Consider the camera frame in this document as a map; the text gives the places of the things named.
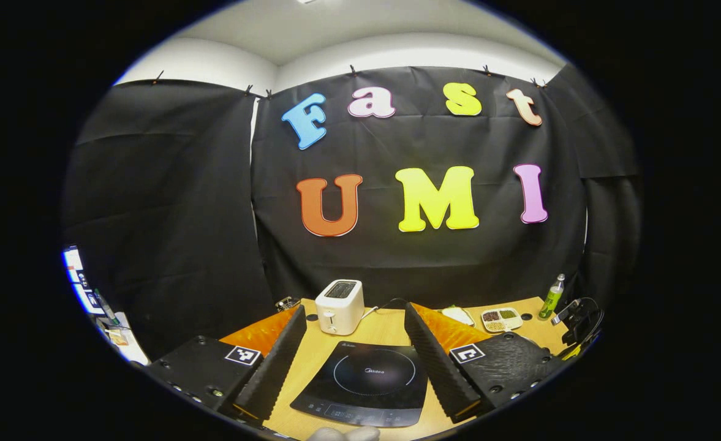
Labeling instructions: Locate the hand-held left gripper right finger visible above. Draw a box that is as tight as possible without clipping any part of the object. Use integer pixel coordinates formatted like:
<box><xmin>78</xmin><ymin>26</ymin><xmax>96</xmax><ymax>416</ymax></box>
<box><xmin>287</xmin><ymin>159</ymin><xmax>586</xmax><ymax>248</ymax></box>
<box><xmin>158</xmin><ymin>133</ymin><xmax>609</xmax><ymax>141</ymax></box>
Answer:
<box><xmin>404</xmin><ymin>302</ymin><xmax>575</xmax><ymax>424</ymax></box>

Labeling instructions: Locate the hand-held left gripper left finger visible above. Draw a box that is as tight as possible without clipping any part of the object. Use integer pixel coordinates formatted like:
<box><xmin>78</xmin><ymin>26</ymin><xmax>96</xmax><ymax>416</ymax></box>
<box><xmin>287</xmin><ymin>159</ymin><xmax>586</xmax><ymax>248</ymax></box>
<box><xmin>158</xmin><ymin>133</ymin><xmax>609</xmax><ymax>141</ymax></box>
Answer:
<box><xmin>143</xmin><ymin>304</ymin><xmax>308</xmax><ymax>428</ymax></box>

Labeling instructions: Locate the black induction cooktop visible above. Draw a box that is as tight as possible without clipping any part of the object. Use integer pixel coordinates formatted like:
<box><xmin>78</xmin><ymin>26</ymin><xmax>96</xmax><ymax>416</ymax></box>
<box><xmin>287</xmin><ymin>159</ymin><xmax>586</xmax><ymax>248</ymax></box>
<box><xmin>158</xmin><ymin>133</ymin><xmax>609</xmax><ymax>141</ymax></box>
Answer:
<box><xmin>290</xmin><ymin>341</ymin><xmax>429</xmax><ymax>428</ymax></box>

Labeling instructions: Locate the green drink bottle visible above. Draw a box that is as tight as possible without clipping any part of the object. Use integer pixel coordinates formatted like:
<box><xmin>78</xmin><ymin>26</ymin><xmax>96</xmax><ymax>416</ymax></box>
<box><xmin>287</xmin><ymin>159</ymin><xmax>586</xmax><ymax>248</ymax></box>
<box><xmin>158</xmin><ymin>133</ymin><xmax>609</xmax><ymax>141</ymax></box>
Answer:
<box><xmin>538</xmin><ymin>274</ymin><xmax>566</xmax><ymax>321</ymax></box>

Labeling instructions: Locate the small white plate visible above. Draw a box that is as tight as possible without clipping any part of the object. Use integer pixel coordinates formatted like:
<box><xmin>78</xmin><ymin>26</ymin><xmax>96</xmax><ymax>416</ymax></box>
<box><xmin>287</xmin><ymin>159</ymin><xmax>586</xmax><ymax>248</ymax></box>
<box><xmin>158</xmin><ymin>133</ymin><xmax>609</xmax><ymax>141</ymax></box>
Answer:
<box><xmin>440</xmin><ymin>305</ymin><xmax>476</xmax><ymax>328</ymax></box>

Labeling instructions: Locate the white toaster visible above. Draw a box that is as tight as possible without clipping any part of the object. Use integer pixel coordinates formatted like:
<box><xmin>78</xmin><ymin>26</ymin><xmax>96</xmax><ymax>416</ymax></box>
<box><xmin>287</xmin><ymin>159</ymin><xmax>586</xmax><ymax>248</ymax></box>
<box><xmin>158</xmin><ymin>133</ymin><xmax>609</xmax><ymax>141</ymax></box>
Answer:
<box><xmin>315</xmin><ymin>279</ymin><xmax>365</xmax><ymax>336</ymax></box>

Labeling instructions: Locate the white divided grain dish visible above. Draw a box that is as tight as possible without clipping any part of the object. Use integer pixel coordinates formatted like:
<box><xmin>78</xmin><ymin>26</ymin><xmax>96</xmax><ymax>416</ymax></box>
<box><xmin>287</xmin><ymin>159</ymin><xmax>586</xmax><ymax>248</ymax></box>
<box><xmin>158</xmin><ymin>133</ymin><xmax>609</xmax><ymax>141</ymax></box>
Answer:
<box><xmin>480</xmin><ymin>307</ymin><xmax>524</xmax><ymax>334</ymax></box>

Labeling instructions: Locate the black backdrop cloth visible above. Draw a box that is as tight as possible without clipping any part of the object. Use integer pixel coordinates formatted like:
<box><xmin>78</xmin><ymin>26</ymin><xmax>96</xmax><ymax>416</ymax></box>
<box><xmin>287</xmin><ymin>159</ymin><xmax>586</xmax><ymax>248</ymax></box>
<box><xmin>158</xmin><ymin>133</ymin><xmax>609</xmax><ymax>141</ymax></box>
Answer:
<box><xmin>60</xmin><ymin>61</ymin><xmax>646</xmax><ymax>362</ymax></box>

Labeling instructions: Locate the white side table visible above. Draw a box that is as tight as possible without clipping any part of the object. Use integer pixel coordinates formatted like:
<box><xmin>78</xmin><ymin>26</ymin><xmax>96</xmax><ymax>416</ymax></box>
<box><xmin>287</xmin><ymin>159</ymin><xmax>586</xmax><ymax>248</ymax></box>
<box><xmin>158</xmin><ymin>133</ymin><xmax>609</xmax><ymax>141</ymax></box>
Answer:
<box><xmin>100</xmin><ymin>311</ymin><xmax>151</xmax><ymax>366</ymax></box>

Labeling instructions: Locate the dark marker pen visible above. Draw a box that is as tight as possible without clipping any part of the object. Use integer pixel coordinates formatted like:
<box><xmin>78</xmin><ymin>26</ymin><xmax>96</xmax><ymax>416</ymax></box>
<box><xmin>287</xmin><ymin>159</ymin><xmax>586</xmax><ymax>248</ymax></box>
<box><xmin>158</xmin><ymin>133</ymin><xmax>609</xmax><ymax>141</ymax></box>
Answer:
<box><xmin>94</xmin><ymin>288</ymin><xmax>120</xmax><ymax>326</ymax></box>

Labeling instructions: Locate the white panel with blue edge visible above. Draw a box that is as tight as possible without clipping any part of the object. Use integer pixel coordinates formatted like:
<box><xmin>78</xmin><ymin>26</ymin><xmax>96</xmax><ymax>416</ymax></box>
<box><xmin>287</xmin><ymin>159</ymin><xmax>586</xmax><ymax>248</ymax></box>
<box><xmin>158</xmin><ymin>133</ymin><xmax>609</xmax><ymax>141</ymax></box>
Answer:
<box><xmin>62</xmin><ymin>245</ymin><xmax>105</xmax><ymax>316</ymax></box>

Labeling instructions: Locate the row of black cloth clips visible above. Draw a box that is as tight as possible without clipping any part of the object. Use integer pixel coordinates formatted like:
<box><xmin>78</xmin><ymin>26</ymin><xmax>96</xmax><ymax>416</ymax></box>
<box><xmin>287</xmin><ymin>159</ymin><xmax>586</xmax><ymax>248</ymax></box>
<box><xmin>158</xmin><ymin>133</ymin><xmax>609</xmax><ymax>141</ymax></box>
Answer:
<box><xmin>151</xmin><ymin>64</ymin><xmax>548</xmax><ymax>99</ymax></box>

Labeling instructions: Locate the black power cable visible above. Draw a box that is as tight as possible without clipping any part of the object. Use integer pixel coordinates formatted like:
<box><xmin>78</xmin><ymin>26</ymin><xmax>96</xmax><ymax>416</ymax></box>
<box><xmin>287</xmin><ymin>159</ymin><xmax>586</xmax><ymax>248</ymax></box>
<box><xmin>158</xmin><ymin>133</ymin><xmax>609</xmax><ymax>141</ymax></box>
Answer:
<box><xmin>360</xmin><ymin>298</ymin><xmax>410</xmax><ymax>320</ymax></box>

